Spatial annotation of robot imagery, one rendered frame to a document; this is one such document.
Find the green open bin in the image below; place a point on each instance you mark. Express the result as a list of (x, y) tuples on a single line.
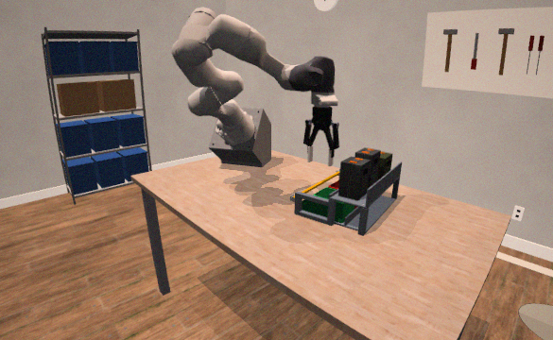
[(342, 210)]

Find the grey metal shelf rack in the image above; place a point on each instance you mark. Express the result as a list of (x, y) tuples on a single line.
[(373, 202)]

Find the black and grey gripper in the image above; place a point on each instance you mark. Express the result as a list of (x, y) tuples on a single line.
[(324, 125)]

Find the red bin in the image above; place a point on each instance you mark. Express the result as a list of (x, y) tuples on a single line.
[(334, 185)]

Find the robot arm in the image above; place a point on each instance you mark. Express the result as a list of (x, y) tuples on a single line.
[(203, 31)]

